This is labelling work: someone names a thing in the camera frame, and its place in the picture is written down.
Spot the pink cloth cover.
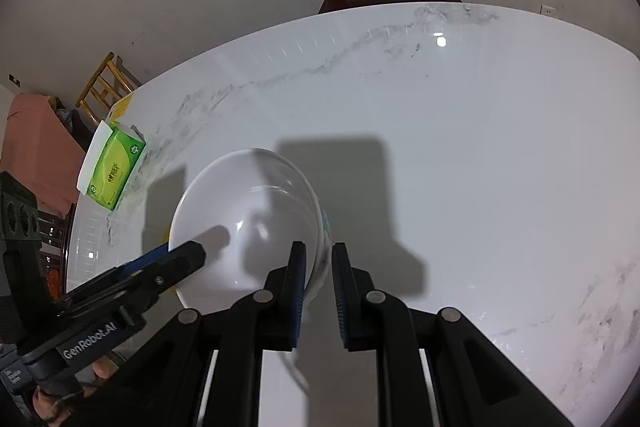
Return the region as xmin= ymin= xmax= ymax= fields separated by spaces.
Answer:
xmin=0 ymin=93 xmax=88 ymax=220

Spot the white bowl with lettering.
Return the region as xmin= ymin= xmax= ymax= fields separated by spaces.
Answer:
xmin=168 ymin=148 xmax=334 ymax=318

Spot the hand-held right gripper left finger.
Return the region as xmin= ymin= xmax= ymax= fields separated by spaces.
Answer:
xmin=112 ymin=241 xmax=307 ymax=427

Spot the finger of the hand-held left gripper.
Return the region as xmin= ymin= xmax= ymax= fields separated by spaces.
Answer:
xmin=65 ymin=243 xmax=172 ymax=301
xmin=112 ymin=240 xmax=207 ymax=308

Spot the person's left hand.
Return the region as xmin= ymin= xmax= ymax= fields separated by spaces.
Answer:
xmin=30 ymin=354 xmax=123 ymax=425

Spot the pale yellow paper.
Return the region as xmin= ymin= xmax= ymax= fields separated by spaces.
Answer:
xmin=107 ymin=94 xmax=135 ymax=124

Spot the green tissue pack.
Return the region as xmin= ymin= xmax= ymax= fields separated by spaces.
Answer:
xmin=76 ymin=119 xmax=147 ymax=211

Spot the dark cloth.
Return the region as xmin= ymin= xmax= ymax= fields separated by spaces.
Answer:
xmin=52 ymin=99 xmax=93 ymax=152

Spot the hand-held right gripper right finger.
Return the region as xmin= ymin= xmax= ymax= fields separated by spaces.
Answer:
xmin=331 ymin=242 xmax=576 ymax=427

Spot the bamboo chair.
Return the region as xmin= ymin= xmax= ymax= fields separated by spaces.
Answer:
xmin=76 ymin=52 xmax=143 ymax=128

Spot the person's left forearm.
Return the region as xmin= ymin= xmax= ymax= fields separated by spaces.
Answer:
xmin=60 ymin=382 xmax=131 ymax=427

